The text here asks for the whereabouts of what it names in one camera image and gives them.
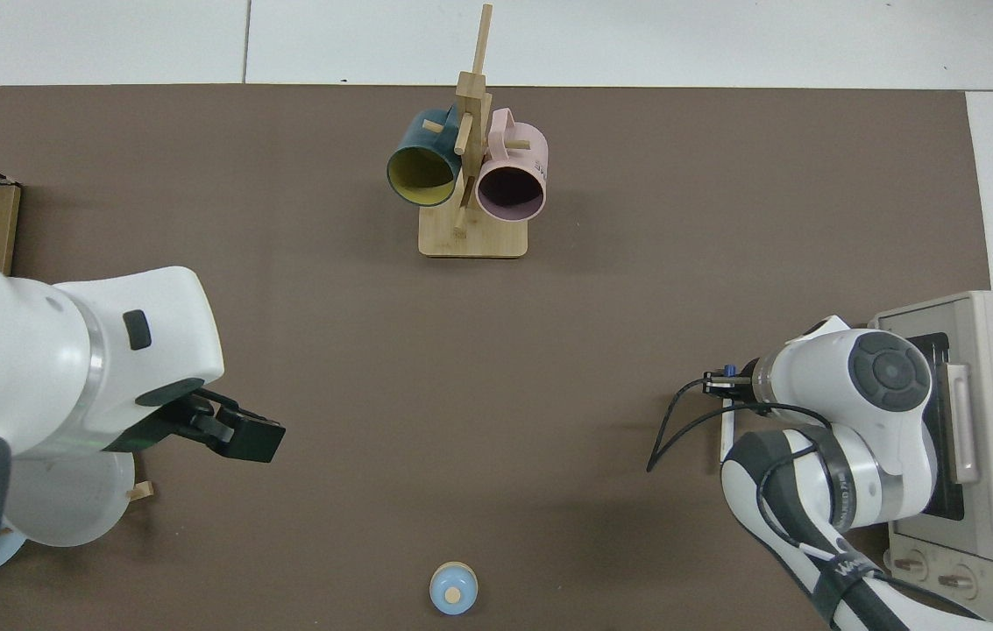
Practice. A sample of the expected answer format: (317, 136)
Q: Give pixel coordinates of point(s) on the white marker with blue cap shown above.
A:
(727, 429)

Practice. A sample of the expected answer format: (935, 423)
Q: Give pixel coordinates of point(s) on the wooden plate rack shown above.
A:
(140, 491)

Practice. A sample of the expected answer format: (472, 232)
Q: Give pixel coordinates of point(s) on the grey plate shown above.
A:
(75, 508)

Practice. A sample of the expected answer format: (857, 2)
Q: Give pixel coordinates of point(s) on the brown table cloth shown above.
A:
(461, 394)

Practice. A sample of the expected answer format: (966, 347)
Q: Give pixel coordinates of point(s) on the small blue round knob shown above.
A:
(453, 589)

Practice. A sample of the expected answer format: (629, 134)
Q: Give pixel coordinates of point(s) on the light blue plate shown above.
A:
(5, 552)

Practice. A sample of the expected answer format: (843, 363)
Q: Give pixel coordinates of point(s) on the wooden cup stand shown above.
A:
(483, 241)

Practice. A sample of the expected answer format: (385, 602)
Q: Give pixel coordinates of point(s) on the pink mug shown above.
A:
(509, 193)

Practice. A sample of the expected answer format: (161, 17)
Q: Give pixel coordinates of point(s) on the dark teal mug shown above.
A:
(422, 180)

